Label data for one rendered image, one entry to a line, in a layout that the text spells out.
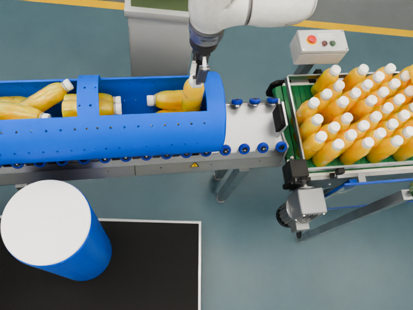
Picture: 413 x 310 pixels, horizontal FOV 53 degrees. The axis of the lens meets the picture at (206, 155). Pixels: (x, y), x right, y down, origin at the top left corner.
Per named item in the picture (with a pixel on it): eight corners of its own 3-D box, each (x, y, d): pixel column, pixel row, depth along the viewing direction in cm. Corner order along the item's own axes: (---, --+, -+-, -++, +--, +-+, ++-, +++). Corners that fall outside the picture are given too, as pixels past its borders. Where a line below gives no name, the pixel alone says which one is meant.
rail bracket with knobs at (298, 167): (279, 163, 166) (287, 154, 156) (296, 162, 167) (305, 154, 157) (284, 187, 163) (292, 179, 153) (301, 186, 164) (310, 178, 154)
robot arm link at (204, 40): (191, 35, 96) (188, 50, 101) (229, 34, 97) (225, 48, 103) (187, 3, 99) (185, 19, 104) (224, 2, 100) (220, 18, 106)
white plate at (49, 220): (104, 240, 133) (104, 240, 134) (70, 166, 139) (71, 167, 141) (18, 282, 125) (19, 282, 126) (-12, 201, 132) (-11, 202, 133)
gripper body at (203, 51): (188, 19, 104) (185, 40, 113) (192, 48, 101) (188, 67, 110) (217, 18, 105) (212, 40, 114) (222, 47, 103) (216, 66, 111)
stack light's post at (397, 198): (295, 236, 249) (400, 189, 147) (301, 235, 250) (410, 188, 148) (296, 242, 248) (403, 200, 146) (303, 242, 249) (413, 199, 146)
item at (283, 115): (268, 115, 169) (277, 101, 158) (274, 115, 170) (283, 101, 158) (272, 138, 166) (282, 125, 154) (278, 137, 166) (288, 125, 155)
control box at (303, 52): (289, 44, 174) (297, 29, 164) (333, 43, 177) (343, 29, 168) (293, 64, 171) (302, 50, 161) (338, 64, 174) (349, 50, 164)
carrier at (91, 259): (120, 264, 216) (99, 216, 222) (106, 241, 134) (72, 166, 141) (67, 291, 208) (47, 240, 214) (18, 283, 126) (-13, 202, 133)
